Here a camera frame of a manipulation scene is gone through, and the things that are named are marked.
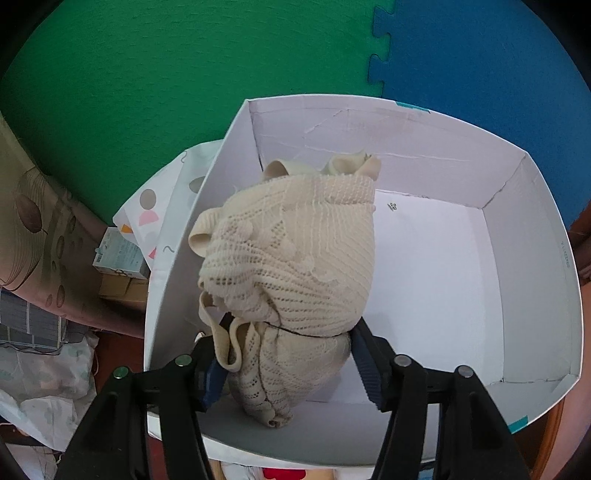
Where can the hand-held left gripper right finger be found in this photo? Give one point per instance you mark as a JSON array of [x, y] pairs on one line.
[[368, 367]]

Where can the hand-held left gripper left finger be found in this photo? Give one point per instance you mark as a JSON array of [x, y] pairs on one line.
[[214, 381]]

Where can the white cardboard box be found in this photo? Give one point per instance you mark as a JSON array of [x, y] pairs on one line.
[[438, 277]]

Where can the cream knitted underwear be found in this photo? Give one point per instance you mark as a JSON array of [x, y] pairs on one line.
[[286, 258]]

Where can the red underwear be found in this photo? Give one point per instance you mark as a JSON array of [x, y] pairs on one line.
[[281, 474]]

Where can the brown cardboard box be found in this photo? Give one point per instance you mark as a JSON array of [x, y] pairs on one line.
[[120, 288]]

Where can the white green-patterned plastic bag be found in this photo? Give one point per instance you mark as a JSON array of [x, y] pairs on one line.
[[41, 415], [60, 364]]

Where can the small teal carton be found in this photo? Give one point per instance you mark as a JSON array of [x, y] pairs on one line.
[[117, 256]]

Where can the white shape-patterned tablecloth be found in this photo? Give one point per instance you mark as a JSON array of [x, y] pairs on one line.
[[152, 217]]

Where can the grey plaid cloth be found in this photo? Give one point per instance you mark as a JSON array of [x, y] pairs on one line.
[[27, 318]]

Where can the pink leaf-patterned curtain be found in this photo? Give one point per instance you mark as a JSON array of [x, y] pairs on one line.
[[41, 230]]

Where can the green foam mat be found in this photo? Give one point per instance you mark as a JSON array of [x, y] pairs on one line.
[[138, 69]]

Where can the blue foam mat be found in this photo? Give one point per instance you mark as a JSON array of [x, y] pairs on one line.
[[485, 60]]

